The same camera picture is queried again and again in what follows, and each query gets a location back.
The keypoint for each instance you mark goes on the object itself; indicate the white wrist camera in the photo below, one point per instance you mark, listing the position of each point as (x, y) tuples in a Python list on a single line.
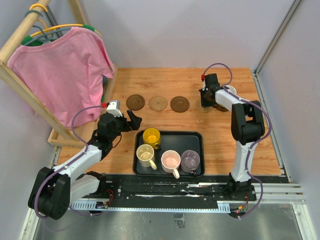
[(114, 108), (211, 82)]

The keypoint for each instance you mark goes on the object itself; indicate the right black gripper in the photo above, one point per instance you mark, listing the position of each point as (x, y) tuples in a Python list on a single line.
[(203, 103)]

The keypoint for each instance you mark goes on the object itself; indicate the cream yellow mug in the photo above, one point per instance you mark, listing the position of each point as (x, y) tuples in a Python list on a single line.
[(146, 156)]

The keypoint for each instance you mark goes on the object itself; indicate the woven rattan coaster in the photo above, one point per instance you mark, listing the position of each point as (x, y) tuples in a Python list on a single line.
[(158, 103), (201, 109)]

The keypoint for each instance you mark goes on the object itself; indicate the green clothes hanger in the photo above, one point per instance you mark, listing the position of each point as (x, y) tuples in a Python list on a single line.
[(28, 40)]

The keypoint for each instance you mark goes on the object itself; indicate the pink t-shirt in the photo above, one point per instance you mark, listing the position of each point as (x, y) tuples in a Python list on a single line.
[(66, 75)]

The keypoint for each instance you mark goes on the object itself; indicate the brown wooden coaster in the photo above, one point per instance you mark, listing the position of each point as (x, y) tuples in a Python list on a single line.
[(179, 104), (220, 108), (135, 102)]

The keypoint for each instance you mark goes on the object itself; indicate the aluminium corner post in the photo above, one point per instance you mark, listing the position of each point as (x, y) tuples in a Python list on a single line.
[(293, 9)]

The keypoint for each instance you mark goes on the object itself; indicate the grey clothes hanger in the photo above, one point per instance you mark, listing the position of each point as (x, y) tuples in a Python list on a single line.
[(50, 19)]

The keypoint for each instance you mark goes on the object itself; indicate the aluminium frame rail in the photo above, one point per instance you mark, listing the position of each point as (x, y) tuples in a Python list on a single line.
[(282, 192)]

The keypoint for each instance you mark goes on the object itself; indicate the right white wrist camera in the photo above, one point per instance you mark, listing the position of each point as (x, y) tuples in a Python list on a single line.
[(211, 82)]

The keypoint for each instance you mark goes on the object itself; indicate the white slotted cable duct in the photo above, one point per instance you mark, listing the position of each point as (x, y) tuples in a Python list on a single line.
[(132, 205)]

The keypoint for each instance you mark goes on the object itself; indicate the black plastic tray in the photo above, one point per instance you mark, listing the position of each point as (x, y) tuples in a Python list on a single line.
[(178, 141)]

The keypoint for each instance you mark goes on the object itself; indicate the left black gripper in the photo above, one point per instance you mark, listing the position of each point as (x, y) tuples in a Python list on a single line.
[(135, 121)]

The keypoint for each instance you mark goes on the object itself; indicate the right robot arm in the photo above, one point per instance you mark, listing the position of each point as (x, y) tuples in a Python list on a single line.
[(247, 128)]

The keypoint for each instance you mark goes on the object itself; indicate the yellow clothes hanger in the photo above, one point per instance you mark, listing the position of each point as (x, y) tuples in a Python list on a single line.
[(78, 14)]

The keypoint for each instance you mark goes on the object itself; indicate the pink mug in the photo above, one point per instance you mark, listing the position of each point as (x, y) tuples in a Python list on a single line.
[(170, 162)]

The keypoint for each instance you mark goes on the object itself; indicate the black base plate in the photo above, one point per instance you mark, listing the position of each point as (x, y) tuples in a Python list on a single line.
[(165, 189)]

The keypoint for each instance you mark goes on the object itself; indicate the yellow glass mug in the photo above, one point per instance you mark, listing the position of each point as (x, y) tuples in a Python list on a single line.
[(152, 136)]

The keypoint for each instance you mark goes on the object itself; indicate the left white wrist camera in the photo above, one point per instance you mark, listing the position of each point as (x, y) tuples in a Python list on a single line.
[(114, 108)]

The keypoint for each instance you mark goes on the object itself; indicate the pale green octagonal mug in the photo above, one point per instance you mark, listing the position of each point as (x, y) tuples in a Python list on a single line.
[(231, 89)]

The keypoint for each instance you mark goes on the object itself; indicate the purple mug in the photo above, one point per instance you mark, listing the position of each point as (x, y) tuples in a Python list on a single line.
[(190, 160)]

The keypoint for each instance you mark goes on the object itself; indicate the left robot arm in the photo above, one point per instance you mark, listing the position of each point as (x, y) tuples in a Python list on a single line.
[(55, 189)]

